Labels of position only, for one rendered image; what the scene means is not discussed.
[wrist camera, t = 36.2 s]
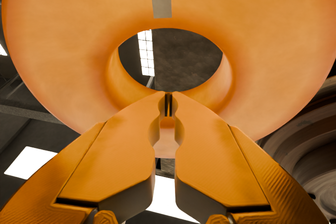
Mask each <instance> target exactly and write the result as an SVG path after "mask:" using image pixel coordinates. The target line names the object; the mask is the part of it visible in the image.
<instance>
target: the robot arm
mask: <svg viewBox="0 0 336 224"><path fill-rule="evenodd" d="M168 108H169V116H170V117H172V119H173V120H174V121H175V124H174V140H175V141H176V142H177V143H178V145H179V148H178V149H177V150H176V152H175V171H174V193H175V204H176V206H177V207H178V209H179V210H181V211H182V212H183V213H185V214H187V215H188V216H190V217H191V218H193V219H194V220H196V221H197V222H199V223H200V224H330V223H329V221H328V220H327V218H326V217H325V215H324V214H323V213H322V211H321V210H320V208H319V207H318V206H317V204H316V203H315V202H314V200H313V199H312V198H311V197H310V196H309V194H308V193H307V192H306V191H305V190H304V188H303V187H302V186H301V185H300V184H299V183H298V182H297V181H296V180H295V179H294V178H293V177H292V176H291V175H290V174H289V173H288V172H287V171H286V170H285V169H284V168H283V167H282V166H281V165H280V164H279V163H277V162H276V161H275V160H274V159H273V158H272V157H271V156H270V155H268V154H267V153H266V152H265V151H264V150H263V149H262V148H261V147H260V146H258V145H257V144H256V143H255V142H254V141H253V140H252V139H251V138H249V137H248V136H247V135H246V134H245V133H244V132H243V131H242V130H241V129H239V128H238V127H237V126H229V125H228V124H227V123H226V122H225V121H224V120H223V119H222V118H220V117H219V116H218V115H217V114H216V113H214V112H213V111H211V110H210V109H209V108H207V107H205V106H204V105H202V104H200V103H198V102H196V101H195V100H193V99H191V98H189V97H187V96H186V95H184V94H182V93H180V92H178V91H174V92H170V93H168V92H164V91H158V92H156V93H154V94H152V95H150V96H147V97H145V98H143V99H141V100H139V101H137V102H135V103H133V104H131V105H129V106H127V107H125V108H124V109H122V110H121V111H119V112H118V113H116V114H115V115H114V116H112V117H111V118H110V119H109V120H107V121H106V122H98V123H96V124H95V125H94V126H92V127H91V128H90V129H88V130H87V131H86V132H85V133H83V134H82V135H81V136H79V137H78V138H77V139H75V140H74V141H73V142H72V143H70V144H69V145H68V146H66V147H65V148H64V149H62V150H61V151H60V152H59V153H57V154H56V155H55V156H53V157H52V158H51V159H50V160H48V161H47V162H46V163H45V164H43V165H42V166H41V167H40V168H39V169H37V170H36V171H35V172H34V173H33V174H32V175H31V176H30V177H29V178H28V179H27V180H26V181H25V182H24V183H23V184H22V185H21V186H20V187H19V188H18V189H17V190H16V191H15V192H14V193H13V194H12V196H11V197H10V198H9V199H8V200H7V201H6V203H5V204H4V205H3V206H2V207H1V209H0V224H125V222H126V220H128V219H130V218H132V217H133V216H135V215H137V214H139V213H141V212H143V211H144V210H146V209H148V208H149V207H150V206H151V204H152V202H153V198H154V190H155V183H156V165H155V150H154V148H153V146H154V145H155V144H156V143H157V142H158V141H159V140H160V122H161V121H162V120H163V119H164V118H165V117H167V116H168Z"/></svg>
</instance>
